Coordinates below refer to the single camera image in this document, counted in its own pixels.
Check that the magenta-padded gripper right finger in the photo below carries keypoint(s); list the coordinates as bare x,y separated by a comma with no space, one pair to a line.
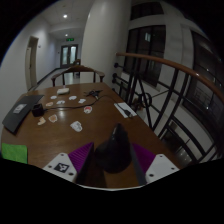
160,166

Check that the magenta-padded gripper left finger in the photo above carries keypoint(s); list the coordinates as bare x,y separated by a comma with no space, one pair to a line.
63,165

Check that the black vertical computer mouse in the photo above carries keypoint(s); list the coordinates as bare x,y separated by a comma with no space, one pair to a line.
113,153

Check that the green mouse pad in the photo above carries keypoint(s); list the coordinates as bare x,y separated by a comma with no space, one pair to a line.
14,153

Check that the orange sticker card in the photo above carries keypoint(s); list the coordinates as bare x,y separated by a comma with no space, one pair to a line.
52,118

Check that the beige sticker card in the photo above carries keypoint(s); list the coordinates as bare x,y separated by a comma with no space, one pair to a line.
41,121

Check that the small black block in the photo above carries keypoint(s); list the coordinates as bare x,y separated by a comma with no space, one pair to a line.
37,110

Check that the red and white sticker card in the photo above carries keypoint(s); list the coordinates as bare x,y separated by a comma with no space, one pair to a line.
87,109

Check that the small pale sticker card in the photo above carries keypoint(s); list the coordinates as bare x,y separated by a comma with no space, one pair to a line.
82,100
60,102
49,104
53,97
72,97

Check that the black flat box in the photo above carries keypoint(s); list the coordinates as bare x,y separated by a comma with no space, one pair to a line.
20,113

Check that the white booklet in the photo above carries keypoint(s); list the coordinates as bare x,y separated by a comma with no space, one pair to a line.
124,109

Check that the small white box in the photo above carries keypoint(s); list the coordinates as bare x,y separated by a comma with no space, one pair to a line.
63,91

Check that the wooden armchair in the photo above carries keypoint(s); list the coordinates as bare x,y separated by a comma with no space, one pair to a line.
77,61
78,69

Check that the wood-topped black metal railing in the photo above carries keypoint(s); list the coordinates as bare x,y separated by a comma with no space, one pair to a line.
173,65

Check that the corridor side door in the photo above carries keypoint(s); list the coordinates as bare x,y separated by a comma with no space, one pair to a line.
32,63

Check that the glazed double door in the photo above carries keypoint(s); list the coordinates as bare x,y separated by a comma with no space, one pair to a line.
69,56

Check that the dark tall window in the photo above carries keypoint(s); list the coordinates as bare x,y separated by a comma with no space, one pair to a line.
150,53

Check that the green exit sign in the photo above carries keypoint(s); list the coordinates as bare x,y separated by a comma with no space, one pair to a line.
70,39

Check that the dark transom window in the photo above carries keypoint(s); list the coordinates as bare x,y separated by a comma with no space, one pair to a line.
146,10

